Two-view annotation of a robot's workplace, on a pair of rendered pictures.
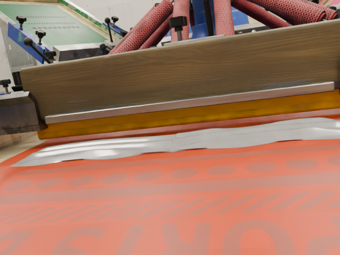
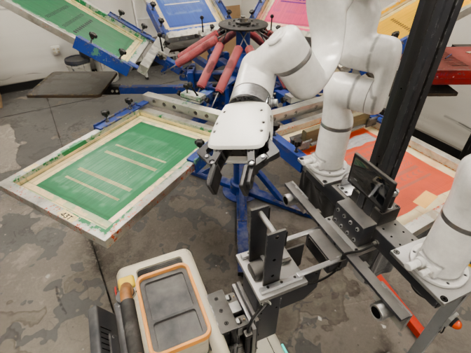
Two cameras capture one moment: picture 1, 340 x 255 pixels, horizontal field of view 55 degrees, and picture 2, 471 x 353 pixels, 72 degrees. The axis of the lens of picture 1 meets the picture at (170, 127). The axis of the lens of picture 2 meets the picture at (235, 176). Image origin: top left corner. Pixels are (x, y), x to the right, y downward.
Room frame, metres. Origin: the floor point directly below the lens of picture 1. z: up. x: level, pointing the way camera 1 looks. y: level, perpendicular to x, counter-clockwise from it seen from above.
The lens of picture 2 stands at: (-0.27, 1.24, 1.78)
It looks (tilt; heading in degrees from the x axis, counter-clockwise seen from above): 38 degrees down; 318
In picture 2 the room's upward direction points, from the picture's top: straight up
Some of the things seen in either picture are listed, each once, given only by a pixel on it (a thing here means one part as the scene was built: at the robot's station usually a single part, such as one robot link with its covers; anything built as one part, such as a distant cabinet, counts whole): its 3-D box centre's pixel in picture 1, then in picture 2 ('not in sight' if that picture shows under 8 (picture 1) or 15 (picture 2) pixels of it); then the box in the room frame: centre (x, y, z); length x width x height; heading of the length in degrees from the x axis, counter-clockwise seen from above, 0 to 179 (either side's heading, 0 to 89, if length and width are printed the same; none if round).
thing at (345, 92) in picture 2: not in sight; (344, 101); (0.17, 0.42, 1.37); 0.13 x 0.10 x 0.16; 12
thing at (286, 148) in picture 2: not in sight; (284, 148); (0.50, 0.25, 0.98); 0.30 x 0.05 x 0.07; 168
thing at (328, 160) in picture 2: not in sight; (327, 146); (0.18, 0.43, 1.21); 0.16 x 0.13 x 0.15; 71
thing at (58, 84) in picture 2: not in sight; (141, 87); (1.69, 0.31, 0.91); 1.34 x 0.40 x 0.08; 48
